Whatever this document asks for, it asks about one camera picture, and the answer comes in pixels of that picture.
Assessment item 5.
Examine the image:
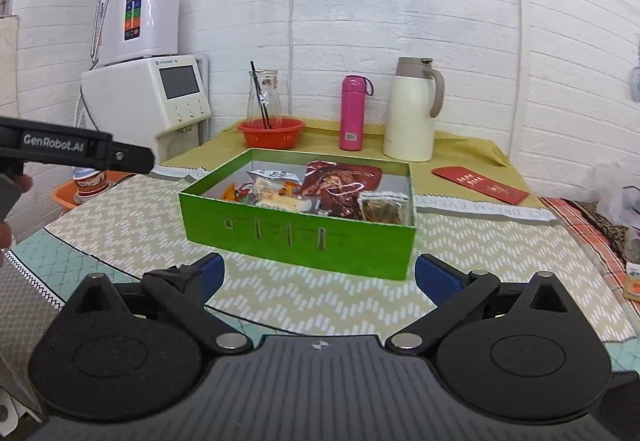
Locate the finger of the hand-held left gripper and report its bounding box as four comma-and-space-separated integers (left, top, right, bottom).
102, 140, 156, 175

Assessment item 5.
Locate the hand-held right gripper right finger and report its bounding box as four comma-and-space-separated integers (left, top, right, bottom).
387, 253, 574, 355

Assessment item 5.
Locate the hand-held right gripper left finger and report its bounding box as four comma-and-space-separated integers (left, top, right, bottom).
62, 252, 254, 355

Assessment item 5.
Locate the clear bag of brown snacks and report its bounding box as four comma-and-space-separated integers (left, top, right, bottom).
357, 190, 408, 226

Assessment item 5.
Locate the orange snack packet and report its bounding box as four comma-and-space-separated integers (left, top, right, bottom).
220, 184, 251, 204

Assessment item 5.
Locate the green cardboard box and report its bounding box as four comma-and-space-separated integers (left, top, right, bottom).
179, 148, 417, 281

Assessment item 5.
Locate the clear packet of yellow pastries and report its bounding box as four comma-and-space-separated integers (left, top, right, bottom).
250, 186, 316, 214

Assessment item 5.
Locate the white black snack packet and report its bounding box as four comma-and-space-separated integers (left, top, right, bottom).
248, 168, 303, 187

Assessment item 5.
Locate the maroon glossy snack packet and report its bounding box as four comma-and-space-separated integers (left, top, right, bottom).
295, 160, 386, 222

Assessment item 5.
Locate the person's left hand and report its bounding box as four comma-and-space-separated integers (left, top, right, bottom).
0, 220, 15, 267

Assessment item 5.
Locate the printed bowl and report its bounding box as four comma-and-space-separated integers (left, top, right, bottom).
72, 168, 111, 197

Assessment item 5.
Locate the orange plastic basin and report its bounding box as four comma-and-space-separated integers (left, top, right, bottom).
50, 170, 136, 209

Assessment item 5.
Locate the white dispenser with screen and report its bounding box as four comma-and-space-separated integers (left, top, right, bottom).
80, 54, 213, 172

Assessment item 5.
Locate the red envelope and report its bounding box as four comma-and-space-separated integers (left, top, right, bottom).
431, 166, 531, 206

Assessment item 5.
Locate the yellow cloth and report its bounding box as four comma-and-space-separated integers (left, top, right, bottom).
207, 118, 531, 202

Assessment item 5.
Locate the red plastic basket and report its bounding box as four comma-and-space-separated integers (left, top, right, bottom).
237, 118, 307, 150

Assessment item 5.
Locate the black chopstick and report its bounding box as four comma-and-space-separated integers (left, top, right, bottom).
250, 61, 271, 129
254, 71, 274, 129

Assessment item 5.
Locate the glass carafe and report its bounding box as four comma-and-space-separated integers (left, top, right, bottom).
246, 70, 283, 129

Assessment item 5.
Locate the white water purifier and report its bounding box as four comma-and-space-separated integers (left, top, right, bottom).
97, 0, 182, 68

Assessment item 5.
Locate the brown patterned cloth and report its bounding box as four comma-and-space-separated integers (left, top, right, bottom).
542, 196, 640, 317

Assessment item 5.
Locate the cream thermal jug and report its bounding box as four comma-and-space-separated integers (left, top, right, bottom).
383, 56, 446, 163

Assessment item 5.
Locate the pink thermos bottle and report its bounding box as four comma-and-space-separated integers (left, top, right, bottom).
339, 74, 375, 152

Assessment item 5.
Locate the clear plastic bag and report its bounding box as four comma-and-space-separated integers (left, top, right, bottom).
595, 161, 640, 232

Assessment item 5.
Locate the white wall conduit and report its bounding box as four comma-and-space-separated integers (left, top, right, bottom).
512, 0, 526, 142
287, 0, 298, 147

